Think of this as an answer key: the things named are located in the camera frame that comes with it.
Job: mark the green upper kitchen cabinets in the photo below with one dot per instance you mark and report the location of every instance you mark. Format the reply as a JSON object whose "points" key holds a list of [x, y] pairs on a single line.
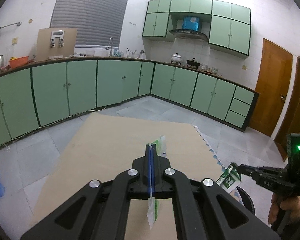
{"points": [[224, 26]]}

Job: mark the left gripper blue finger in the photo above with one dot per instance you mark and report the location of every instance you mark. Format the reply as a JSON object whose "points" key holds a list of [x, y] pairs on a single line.
{"points": [[154, 171], [148, 170]]}

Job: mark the cardboard box with dispenser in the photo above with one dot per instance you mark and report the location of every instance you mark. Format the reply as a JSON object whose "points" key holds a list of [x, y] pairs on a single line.
{"points": [[55, 43]]}

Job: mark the chrome sink faucet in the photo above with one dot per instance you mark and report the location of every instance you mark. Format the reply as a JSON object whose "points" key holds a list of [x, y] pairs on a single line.
{"points": [[110, 46]]}

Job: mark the white cooking pot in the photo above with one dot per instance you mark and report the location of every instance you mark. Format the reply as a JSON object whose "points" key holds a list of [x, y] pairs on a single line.
{"points": [[176, 59]]}

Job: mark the green lower kitchen cabinets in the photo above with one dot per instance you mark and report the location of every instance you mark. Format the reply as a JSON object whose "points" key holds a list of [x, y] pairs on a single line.
{"points": [[40, 95]]}

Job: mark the black range hood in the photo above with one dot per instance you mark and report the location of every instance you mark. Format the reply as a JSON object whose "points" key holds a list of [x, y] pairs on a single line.
{"points": [[189, 34]]}

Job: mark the orange plastic basin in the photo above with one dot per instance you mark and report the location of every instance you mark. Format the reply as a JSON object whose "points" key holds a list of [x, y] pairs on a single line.
{"points": [[16, 62]]}

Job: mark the green milk carton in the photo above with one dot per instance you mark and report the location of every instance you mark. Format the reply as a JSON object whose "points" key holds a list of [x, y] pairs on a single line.
{"points": [[230, 178]]}

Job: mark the right hand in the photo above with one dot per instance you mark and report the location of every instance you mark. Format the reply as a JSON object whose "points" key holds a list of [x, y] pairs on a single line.
{"points": [[288, 204]]}

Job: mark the chrome towel bar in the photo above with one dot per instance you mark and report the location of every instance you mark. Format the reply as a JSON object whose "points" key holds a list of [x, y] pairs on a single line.
{"points": [[9, 25]]}

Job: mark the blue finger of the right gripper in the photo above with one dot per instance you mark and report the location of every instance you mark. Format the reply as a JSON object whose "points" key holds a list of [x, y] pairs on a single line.
{"points": [[249, 171]]}

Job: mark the brown wooden door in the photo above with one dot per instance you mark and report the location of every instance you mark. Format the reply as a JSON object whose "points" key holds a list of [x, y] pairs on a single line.
{"points": [[272, 87]]}

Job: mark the black wok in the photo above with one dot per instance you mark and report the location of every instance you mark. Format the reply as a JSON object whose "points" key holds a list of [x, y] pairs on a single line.
{"points": [[193, 63]]}

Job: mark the green and white plastic wrapper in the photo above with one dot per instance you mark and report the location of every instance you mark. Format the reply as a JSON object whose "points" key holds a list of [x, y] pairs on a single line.
{"points": [[156, 148]]}

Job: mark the grey window blind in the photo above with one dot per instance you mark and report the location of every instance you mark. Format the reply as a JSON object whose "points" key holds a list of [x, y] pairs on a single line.
{"points": [[96, 21]]}

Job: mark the green kitchen cabinets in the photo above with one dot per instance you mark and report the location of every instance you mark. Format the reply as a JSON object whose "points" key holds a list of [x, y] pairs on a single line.
{"points": [[40, 95], [224, 26]]}

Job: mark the blue vent duct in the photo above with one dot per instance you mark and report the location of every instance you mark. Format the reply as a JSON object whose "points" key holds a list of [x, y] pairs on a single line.
{"points": [[191, 23]]}

